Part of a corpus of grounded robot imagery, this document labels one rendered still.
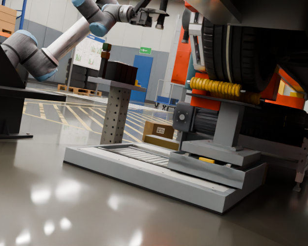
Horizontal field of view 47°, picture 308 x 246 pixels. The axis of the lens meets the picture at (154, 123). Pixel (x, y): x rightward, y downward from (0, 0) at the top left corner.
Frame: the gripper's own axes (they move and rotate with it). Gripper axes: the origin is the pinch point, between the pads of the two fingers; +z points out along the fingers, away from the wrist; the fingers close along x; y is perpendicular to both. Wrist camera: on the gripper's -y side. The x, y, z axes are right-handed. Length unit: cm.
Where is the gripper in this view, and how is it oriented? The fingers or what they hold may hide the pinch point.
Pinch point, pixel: (165, 12)
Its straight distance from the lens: 187.0
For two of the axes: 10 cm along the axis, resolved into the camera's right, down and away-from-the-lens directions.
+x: -4.6, -0.2, -8.9
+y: -1.9, 9.8, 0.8
